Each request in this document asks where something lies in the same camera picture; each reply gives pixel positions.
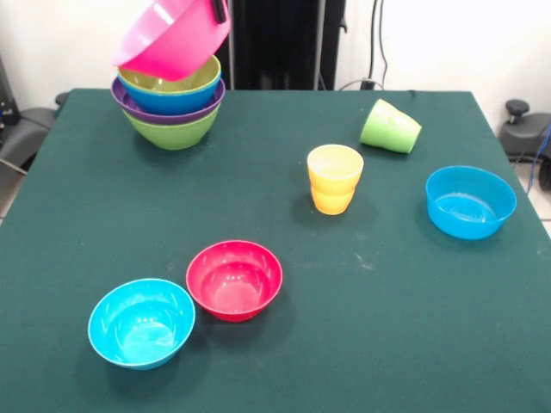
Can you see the dark green tablecloth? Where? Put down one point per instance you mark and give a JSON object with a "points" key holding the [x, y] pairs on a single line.
{"points": [[275, 370]]}

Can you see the green plastic cup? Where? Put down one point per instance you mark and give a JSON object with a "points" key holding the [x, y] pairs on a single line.
{"points": [[409, 135], [379, 125]]}

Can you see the small light blue bowl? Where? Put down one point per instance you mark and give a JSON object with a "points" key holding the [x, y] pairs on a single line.
{"points": [[142, 324]]}

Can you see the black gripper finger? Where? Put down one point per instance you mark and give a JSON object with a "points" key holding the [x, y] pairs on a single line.
{"points": [[220, 12]]}

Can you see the red plastic bowl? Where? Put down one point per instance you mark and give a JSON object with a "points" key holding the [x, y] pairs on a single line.
{"points": [[234, 279]]}

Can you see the translucent blue plastic bowl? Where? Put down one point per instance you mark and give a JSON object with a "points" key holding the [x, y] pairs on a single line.
{"points": [[473, 202]]}

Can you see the yellow plastic cup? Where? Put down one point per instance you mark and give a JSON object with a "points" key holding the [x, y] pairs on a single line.
{"points": [[336, 176], [331, 202]]}

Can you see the black power plug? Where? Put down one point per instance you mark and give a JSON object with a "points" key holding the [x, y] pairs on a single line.
{"points": [[366, 84]]}

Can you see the large blue plastic bowl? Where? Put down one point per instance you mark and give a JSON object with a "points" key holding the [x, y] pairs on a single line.
{"points": [[172, 103]]}

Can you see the black equipment base with knob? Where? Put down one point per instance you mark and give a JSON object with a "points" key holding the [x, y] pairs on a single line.
{"points": [[525, 133]]}

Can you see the green plastic bowl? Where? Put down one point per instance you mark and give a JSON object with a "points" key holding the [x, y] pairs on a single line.
{"points": [[202, 77], [172, 135]]}

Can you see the black round knob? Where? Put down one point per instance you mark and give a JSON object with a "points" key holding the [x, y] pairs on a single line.
{"points": [[61, 99]]}

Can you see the purple plastic bowl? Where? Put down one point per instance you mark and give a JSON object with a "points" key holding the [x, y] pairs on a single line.
{"points": [[172, 119]]}

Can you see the large pink plastic bowl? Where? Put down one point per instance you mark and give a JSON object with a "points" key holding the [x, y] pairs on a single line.
{"points": [[172, 47]]}

